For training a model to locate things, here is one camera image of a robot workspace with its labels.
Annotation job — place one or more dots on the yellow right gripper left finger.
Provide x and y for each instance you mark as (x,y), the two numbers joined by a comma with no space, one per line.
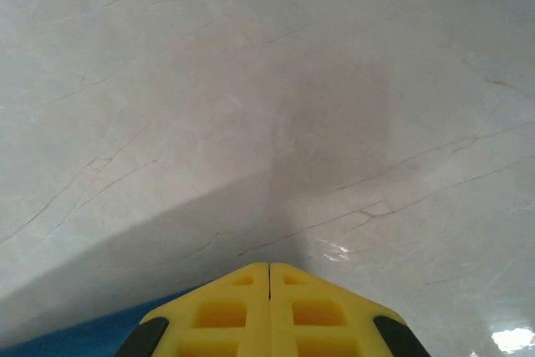
(234,315)

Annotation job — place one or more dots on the navy blue t-shirt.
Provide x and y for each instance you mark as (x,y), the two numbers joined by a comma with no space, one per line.
(83,332)

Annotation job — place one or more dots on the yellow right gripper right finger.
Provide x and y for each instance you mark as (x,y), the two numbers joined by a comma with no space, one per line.
(317,315)

